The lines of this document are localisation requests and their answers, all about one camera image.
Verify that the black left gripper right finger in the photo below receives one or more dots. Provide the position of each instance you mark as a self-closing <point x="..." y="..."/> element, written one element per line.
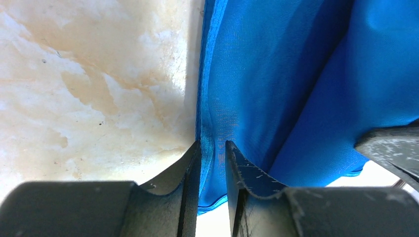
<point x="260" y="206"/>

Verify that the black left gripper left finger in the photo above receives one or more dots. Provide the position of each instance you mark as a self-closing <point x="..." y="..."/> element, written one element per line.
<point x="165" y="206"/>

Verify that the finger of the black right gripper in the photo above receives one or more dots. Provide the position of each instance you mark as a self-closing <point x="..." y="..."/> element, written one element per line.
<point x="396" y="149"/>

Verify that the blue cloth napkin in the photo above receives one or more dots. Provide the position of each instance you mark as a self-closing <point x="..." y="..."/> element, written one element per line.
<point x="295" y="83"/>

